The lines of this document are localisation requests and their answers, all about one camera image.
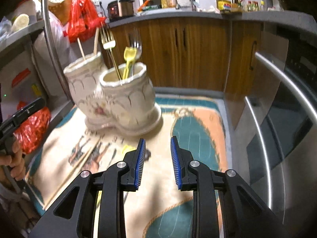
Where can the horse print quilted mat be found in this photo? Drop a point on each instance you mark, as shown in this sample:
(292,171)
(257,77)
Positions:
(158,208)

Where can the yellow tulip clip stick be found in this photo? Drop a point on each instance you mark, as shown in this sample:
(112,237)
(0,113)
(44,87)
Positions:
(129,56)

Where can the stainless steel appliance door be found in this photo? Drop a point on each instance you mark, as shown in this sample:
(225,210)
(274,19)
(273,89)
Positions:
(276,134)

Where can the cooking oil bottle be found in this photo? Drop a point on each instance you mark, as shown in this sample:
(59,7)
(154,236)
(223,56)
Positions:
(164,4)

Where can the wooden chopstick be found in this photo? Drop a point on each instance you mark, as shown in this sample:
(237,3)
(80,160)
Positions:
(96,41)
(77,168)
(81,148)
(81,49)

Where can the red plastic bag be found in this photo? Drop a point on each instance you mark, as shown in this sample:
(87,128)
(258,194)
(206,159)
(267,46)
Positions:
(83,20)

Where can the kitchen faucet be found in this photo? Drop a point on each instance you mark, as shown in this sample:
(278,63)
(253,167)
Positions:
(185,5)

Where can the knife block with scissors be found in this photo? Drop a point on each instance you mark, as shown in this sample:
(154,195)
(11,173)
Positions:
(236,6)

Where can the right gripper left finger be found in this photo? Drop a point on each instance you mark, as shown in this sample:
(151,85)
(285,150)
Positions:
(135,161)

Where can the floral ceramic utensil holder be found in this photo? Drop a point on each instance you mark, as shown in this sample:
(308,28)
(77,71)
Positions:
(128,105)

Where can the gold fork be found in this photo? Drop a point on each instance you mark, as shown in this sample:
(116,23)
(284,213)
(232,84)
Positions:
(109,43)

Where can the brown electric pressure cooker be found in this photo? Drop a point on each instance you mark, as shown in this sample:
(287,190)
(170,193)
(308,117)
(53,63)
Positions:
(120,9)

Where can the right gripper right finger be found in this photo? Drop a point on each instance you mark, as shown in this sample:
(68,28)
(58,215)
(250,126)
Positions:
(185,180)

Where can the wooden lower cabinets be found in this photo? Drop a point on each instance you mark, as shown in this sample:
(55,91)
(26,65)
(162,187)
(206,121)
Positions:
(191,52)

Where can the silver fork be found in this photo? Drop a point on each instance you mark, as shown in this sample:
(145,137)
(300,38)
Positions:
(135,42)

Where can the person's left hand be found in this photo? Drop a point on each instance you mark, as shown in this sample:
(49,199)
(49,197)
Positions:
(17,163)

